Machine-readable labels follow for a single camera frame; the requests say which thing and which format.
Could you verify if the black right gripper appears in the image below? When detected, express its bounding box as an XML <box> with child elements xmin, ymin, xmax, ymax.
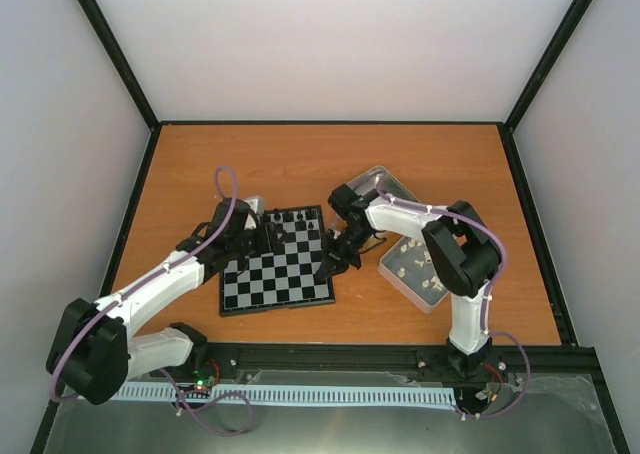
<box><xmin>317</xmin><ymin>226</ymin><xmax>372</xmax><ymax>280</ymax></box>

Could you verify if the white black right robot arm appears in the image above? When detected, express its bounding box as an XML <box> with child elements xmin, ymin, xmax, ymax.
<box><xmin>314</xmin><ymin>184</ymin><xmax>507</xmax><ymax>379</ymax></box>

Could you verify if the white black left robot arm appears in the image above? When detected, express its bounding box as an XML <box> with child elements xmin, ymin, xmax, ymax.
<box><xmin>45</xmin><ymin>196</ymin><xmax>284</xmax><ymax>405</ymax></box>

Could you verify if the black white chess board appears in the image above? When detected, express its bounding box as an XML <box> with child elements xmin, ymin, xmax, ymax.
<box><xmin>219</xmin><ymin>205</ymin><xmax>335</xmax><ymax>317</ymax></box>

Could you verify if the silver tin lid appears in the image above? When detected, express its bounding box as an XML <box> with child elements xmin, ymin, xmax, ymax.
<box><xmin>378</xmin><ymin>237</ymin><xmax>448</xmax><ymax>314</ymax></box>

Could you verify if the gold metal tin box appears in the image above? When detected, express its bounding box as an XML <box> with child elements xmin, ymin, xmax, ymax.
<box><xmin>346</xmin><ymin>165</ymin><xmax>418</xmax><ymax>202</ymax></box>

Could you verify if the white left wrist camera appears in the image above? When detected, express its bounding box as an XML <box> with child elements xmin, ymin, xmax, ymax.
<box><xmin>244</xmin><ymin>196</ymin><xmax>265</xmax><ymax>217</ymax></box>

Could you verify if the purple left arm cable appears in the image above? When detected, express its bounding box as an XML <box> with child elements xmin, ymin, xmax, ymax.
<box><xmin>48</xmin><ymin>165</ymin><xmax>239</xmax><ymax>403</ymax></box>

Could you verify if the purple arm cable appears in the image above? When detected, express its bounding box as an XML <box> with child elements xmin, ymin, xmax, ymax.
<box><xmin>48</xmin><ymin>165</ymin><xmax>239</xmax><ymax>403</ymax></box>
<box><xmin>374</xmin><ymin>173</ymin><xmax>532</xmax><ymax>375</ymax></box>

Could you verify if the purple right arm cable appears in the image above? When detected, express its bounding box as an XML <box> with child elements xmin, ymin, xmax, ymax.
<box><xmin>374</xmin><ymin>173</ymin><xmax>532</xmax><ymax>375</ymax></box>

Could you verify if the light blue cable duct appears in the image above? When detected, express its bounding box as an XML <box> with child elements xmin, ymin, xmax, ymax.
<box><xmin>119</xmin><ymin>383</ymin><xmax>458</xmax><ymax>408</ymax></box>

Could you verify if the purple cable loop bottom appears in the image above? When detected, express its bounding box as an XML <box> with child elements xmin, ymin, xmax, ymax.
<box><xmin>159</xmin><ymin>368</ymin><xmax>255</xmax><ymax>435</ymax></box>

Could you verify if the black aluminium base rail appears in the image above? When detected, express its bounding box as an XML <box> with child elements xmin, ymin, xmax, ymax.
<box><xmin>169</xmin><ymin>343</ymin><xmax>604</xmax><ymax>387</ymax></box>

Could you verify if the black frame post left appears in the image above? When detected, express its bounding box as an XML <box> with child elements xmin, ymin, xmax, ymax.
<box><xmin>76</xmin><ymin>0</ymin><xmax>160</xmax><ymax>131</ymax></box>

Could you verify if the black frame post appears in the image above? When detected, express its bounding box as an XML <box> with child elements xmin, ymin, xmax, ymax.
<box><xmin>504</xmin><ymin>0</ymin><xmax>594</xmax><ymax>134</ymax></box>
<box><xmin>76</xmin><ymin>0</ymin><xmax>160</xmax><ymax>131</ymax></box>

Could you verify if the black frame post right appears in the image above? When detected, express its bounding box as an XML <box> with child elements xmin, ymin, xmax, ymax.
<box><xmin>504</xmin><ymin>0</ymin><xmax>594</xmax><ymax>134</ymax></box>

